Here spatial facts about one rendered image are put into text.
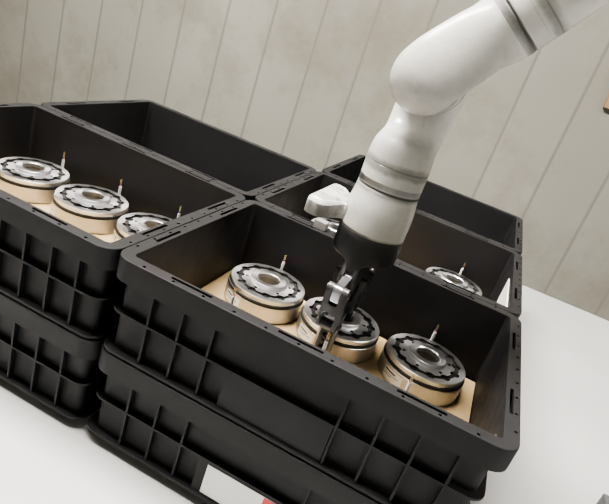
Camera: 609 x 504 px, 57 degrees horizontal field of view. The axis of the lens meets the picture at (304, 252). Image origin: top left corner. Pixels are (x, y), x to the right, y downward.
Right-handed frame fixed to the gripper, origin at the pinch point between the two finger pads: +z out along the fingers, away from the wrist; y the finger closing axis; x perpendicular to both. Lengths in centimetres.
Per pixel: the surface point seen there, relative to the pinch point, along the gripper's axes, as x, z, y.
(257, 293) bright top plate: 10.3, -0.7, -1.1
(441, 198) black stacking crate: -1, -5, 70
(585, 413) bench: -42, 15, 42
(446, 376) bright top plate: -14.3, -0.7, 1.4
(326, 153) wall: 62, 21, 183
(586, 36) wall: -18, -57, 187
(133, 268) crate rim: 16.8, -7.1, -18.9
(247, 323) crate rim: 4.3, -7.4, -18.7
